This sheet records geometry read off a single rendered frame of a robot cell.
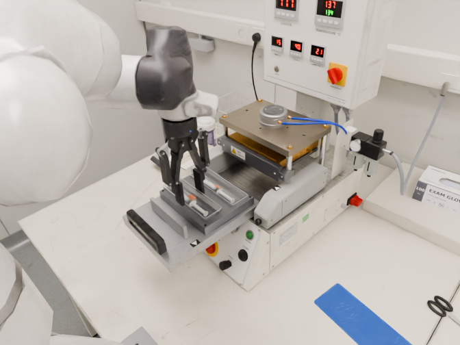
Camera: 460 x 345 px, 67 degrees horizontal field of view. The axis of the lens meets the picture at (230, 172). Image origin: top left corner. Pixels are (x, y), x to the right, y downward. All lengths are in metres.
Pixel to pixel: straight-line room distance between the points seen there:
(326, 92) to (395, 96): 0.46
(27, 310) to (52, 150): 0.16
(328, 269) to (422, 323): 0.26
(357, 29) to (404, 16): 0.44
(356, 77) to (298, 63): 0.18
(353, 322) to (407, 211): 0.44
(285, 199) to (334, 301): 0.30
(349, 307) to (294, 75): 0.66
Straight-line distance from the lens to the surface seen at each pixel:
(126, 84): 0.63
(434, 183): 1.29
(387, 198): 1.29
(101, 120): 2.42
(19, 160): 0.25
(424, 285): 1.13
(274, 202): 0.89
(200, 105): 0.72
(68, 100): 0.27
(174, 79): 0.62
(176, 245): 0.84
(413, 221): 1.23
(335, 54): 0.98
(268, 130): 0.96
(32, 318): 0.38
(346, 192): 1.20
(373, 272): 1.11
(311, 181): 0.97
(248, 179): 1.08
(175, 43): 0.68
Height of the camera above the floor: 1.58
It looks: 36 degrees down
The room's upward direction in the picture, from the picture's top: 3 degrees counter-clockwise
